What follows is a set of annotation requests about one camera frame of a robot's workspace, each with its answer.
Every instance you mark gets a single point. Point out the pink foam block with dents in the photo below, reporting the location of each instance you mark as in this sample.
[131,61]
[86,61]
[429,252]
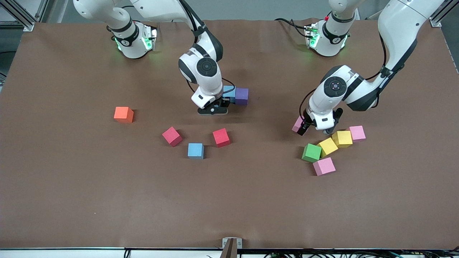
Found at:
[297,123]

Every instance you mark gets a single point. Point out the light blue foam block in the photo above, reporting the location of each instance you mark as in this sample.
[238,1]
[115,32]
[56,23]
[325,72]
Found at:
[195,151]
[229,92]

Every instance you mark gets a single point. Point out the purple foam block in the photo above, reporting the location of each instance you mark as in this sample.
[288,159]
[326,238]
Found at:
[242,96]

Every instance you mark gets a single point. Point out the red foam block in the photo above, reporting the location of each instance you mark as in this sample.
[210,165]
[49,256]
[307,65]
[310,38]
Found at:
[221,138]
[172,136]

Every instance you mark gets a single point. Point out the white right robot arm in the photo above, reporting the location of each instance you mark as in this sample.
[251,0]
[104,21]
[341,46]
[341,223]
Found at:
[154,9]

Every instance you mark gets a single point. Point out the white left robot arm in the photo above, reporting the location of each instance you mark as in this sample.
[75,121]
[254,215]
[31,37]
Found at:
[398,28]

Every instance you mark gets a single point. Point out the green foam block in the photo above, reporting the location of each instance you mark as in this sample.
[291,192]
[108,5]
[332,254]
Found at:
[311,153]

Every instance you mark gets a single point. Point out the yellow foam block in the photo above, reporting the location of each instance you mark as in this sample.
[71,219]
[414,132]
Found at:
[342,139]
[328,147]

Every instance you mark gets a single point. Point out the orange foam block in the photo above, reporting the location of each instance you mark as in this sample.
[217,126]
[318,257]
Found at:
[123,114]

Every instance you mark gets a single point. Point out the green lit base box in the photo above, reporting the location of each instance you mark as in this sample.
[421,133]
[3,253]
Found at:
[311,36]

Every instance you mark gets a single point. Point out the brown table cover sheet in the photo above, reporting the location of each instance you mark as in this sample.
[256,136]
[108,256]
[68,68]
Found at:
[229,208]

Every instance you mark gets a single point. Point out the metal mount bracket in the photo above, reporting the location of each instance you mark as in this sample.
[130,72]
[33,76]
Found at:
[231,247]

